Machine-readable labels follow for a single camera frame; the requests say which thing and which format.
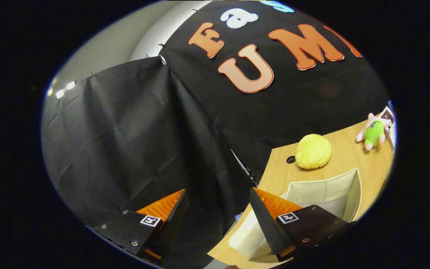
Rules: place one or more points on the grey fabric storage box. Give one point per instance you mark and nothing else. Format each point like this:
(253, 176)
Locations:
(323, 190)

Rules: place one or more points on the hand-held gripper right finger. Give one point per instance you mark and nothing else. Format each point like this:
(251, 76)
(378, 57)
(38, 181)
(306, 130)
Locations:
(265, 224)

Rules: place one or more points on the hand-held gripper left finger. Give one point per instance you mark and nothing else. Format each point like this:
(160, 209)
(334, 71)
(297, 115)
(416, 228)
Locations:
(170, 224)

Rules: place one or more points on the white portrait cover book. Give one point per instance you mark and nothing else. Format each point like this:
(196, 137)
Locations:
(387, 116)

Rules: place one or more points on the yellow plush toy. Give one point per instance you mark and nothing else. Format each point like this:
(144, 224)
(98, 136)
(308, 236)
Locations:
(313, 151)

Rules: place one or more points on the ceiling light panel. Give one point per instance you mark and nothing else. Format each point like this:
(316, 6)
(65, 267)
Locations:
(65, 88)

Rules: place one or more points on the black backdrop cloth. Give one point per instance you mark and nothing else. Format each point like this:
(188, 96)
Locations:
(125, 149)

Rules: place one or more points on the green and pink plush toy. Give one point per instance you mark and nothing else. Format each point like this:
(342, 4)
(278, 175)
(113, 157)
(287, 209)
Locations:
(373, 132)

